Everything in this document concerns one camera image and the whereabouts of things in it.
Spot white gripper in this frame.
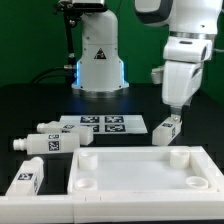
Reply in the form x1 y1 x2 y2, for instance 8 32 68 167
162 61 203 123

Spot white square desk top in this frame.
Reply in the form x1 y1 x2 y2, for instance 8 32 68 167
68 146 224 194

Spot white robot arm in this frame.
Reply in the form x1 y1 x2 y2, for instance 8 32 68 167
72 0 223 123

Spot white fiducial marker sheet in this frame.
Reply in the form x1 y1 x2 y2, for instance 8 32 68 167
60 115 147 134

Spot white L-shaped fence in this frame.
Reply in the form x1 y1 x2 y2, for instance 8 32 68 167
0 185 224 224

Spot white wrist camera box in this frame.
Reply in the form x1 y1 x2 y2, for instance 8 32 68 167
163 36 213 63

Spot black cables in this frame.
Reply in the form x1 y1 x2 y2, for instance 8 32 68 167
30 66 74 85

